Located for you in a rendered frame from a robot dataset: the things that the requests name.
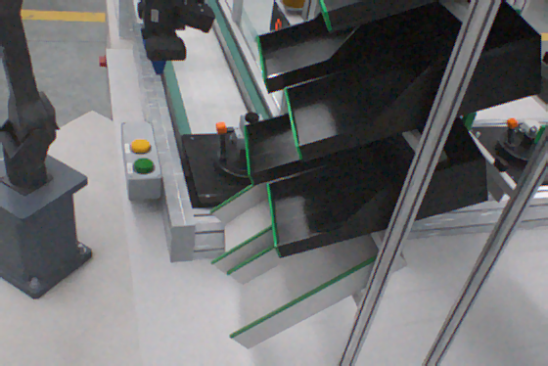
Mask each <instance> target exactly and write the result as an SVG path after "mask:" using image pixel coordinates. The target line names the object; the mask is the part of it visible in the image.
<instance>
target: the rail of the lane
mask: <svg viewBox="0 0 548 366"><path fill-rule="evenodd" d="M141 28H144V24H143V23H142V25H140V24H138V23H133V30H134V32H133V44H132V45H133V47H132V53H133V59H134V64H135V69H136V73H137V79H138V85H139V89H140V95H141V100H142V106H143V110H144V120H145V122H147V121H149V122H151V123H152V126H153V130H154V134H155V140H156V145H157V150H158V154H159V159H160V168H161V199H160V209H161V219H162V224H163V230H164V236H165V240H166V245H167V250H168V256H169V261H170V263H173V262H184V261H192V260H193V251H194V242H195V231H196V222H195V218H194V214H193V211H192V207H191V203H190V199H189V195H188V191H187V187H186V183H185V182H189V178H190V175H189V171H188V167H187V163H186V160H185V159H182V160H181V159H180V155H179V152H178V148H177V144H176V140H175V135H174V131H173V128H172V124H171V120H170V115H169V111H168V107H167V104H166V100H165V97H164V88H163V85H162V81H161V77H160V74H156V73H155V71H154V68H153V67H152V64H151V62H150V61H149V59H148V57H147V52H146V50H145V48H144V43H143V37H142V34H141Z"/></svg>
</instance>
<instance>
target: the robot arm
mask: <svg viewBox="0 0 548 366"><path fill-rule="evenodd" d="M22 5H23V0H0V56H1V60H2V64H3V67H4V70H5V73H6V80H7V84H8V87H9V88H8V90H10V95H9V100H8V119H7V120H5V121H4V122H3V124H2V125H1V127H0V140H1V142H2V146H3V147H2V153H3V158H4V163H5V169H6V174H5V175H3V176H0V181H1V182H2V183H3V184H5V185H7V186H8V187H10V188H12V189H13V190H15V191H16V192H17V193H19V194H21V195H24V196H26V195H29V194H30V193H32V192H34V191H35V190H37V189H39V188H40V187H42V186H43V185H44V184H46V183H48V182H49V181H51V180H53V179H54V176H53V175H51V174H50V173H48V172H46V166H45V163H44V161H45V158H46V156H47V153H48V150H49V147H50V145H51V144H52V143H53V142H54V141H56V138H57V131H56V130H60V127H59V125H58V124H57V122H56V110H55V108H54V106H53V105H52V103H51V102H50V100H49V99H48V98H47V95H46V94H45V92H44V91H42V92H38V90H37V86H36V82H35V79H34V70H33V66H32V62H31V56H30V55H29V50H28V47H27V43H26V38H25V34H24V27H23V19H22V17H23V16H22ZM137 14H138V17H139V19H141V20H142V19H143V24H144V28H141V34H142V37H143V43H144V48H145V50H146V52H147V57H148V59H149V61H150V62H151V64H152V67H153V68H154V71H155V73H156V74H160V75H162V74H163V71H164V68H165V66H166V63H167V61H185V60H186V59H187V48H186V45H185V43H184V41H183V40H182V38H181V37H178V36H177V33H176V31H175V30H181V31H182V30H186V26H190V27H192V28H195V29H198V30H201V31H202V32H204V33H209V32H210V29H211V25H212V23H213V21H214V19H215V14H214V12H213V9H212V8H211V7H210V6H209V5H208V4H207V3H205V2H204V0H140V1H139V2H138V7H137Z"/></svg>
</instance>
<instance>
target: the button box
mask: <svg viewBox="0 0 548 366"><path fill-rule="evenodd" d="M136 139H145V140H147V141H148V142H149V143H150V150H149V151H148V152H146V153H141V154H140V153H136V152H134V151H132V149H131V143H132V142H133V141H134V140H136ZM121 143H122V151H123V166H124V174H125V181H126V190H127V198H128V200H139V199H161V168H160V159H159V154H158V150H157V145H156V140H155V134H154V130H153V126H152V123H151V122H149V121H147V122H123V123H122V124H121ZM140 158H147V159H150V160H152V161H153V163H154V169H153V170H152V171H150V172H148V173H141V172H138V171H136V170H135V168H134V162H135V161H136V160H138V159H140Z"/></svg>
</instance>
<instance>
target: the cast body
mask: <svg viewBox="0 0 548 366"><path fill-rule="evenodd" d="M260 120H263V118H262V116H261V114H256V113H253V112H249V113H247V114H241V116H240V123H239V126H236V127H233V128H234V132H232V140H233V143H234V145H235V148H236V150H245V149H246V140H245V129H244V126H245V125H248V124H251V123H254V122H257V121H260Z"/></svg>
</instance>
